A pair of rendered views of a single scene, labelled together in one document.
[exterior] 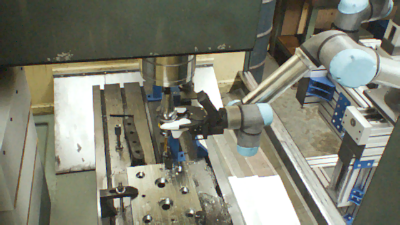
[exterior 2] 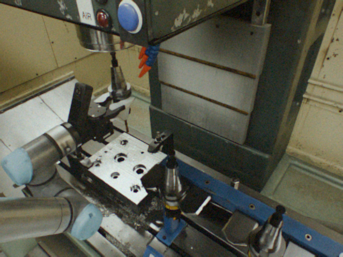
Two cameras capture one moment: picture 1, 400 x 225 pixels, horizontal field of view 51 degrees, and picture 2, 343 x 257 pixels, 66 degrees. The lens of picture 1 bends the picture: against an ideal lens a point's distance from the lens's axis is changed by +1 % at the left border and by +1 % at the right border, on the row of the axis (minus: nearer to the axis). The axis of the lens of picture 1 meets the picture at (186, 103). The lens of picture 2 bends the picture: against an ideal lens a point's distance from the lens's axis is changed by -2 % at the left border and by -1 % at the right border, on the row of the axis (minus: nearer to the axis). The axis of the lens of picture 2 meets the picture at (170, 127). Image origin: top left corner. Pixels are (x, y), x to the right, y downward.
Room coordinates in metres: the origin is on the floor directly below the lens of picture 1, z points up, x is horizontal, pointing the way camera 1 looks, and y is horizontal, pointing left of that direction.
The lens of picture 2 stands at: (1.61, -0.23, 1.70)
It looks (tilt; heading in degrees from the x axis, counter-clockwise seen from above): 39 degrees down; 143
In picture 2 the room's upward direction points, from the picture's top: 2 degrees counter-clockwise
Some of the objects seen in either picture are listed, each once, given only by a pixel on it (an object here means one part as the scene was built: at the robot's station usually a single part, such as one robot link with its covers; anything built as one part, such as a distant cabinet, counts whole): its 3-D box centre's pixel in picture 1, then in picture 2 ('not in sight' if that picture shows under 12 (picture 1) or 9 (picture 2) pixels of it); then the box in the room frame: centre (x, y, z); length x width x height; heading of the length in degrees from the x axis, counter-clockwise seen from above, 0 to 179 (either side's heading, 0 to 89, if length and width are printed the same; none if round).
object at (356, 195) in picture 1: (347, 184); not in sight; (1.62, -0.90, 0.43); 0.22 x 0.04 x 0.09; 13
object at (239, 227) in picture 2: not in sight; (239, 228); (1.47, 0.04, 1.21); 0.07 x 0.05 x 0.01; 104
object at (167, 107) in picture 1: (167, 101); (117, 76); (1.01, 0.06, 1.36); 0.04 x 0.04 x 0.07
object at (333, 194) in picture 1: (339, 194); not in sight; (1.61, -0.87, 0.35); 0.14 x 0.09 x 0.03; 13
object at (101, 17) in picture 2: not in sight; (103, 20); (1.30, -0.08, 1.60); 0.02 x 0.01 x 0.02; 14
